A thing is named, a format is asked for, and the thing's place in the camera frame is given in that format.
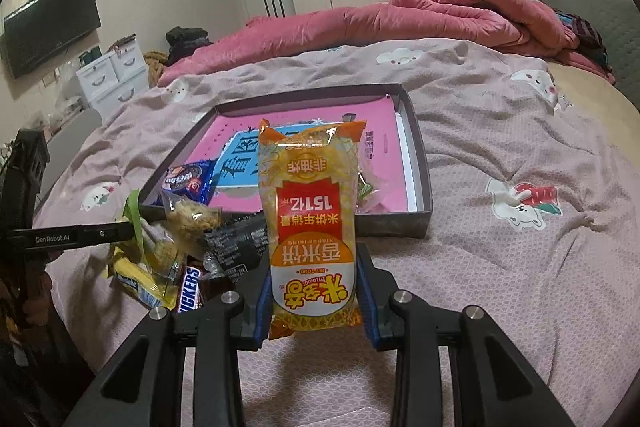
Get yellow snack packet blue print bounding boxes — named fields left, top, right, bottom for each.
left=107, top=251, right=177, bottom=311

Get printed bed sheet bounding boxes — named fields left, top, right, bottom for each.
left=30, top=38, right=640, bottom=427

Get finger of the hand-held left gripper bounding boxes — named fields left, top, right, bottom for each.
left=100, top=218, right=143, bottom=244

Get brown chocolate bar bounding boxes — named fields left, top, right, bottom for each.
left=169, top=264, right=207, bottom=314

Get pile of dark clothes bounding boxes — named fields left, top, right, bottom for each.
left=165, top=27, right=213, bottom=68

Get clear packet of floss cake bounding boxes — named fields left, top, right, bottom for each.
left=162, top=199, right=224, bottom=254

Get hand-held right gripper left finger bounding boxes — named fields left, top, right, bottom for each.
left=65, top=256, right=274, bottom=427

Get black snack packet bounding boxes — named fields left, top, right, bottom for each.
left=204, top=213, right=267, bottom=260

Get dark grey cardboard box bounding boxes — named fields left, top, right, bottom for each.
left=139, top=83, right=433, bottom=239

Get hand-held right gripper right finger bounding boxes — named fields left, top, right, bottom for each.
left=356, top=251, right=576, bottom=427

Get white drawer cabinet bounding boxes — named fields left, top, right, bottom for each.
left=75, top=42, right=151, bottom=118

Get clear packet with green label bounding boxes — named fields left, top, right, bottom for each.
left=356, top=171, right=387, bottom=214

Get pink book with blue label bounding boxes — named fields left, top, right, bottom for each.
left=165, top=94, right=407, bottom=214

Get yellow orange rice cracker packet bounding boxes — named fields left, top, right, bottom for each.
left=257, top=118, right=368, bottom=342

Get pink quilt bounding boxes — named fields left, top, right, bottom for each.
left=157, top=0, right=617, bottom=84

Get black wall television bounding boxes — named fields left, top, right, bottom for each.
left=0, top=0, right=102, bottom=80

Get folded striped clothes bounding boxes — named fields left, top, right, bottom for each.
left=555, top=9, right=615, bottom=74

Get tan plush blanket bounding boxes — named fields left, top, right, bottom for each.
left=144, top=51, right=169, bottom=88

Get blue cookie packet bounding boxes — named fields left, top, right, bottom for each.
left=161, top=159, right=219, bottom=204

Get clear snack packet green top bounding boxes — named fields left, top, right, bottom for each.
left=124, top=189, right=176, bottom=279

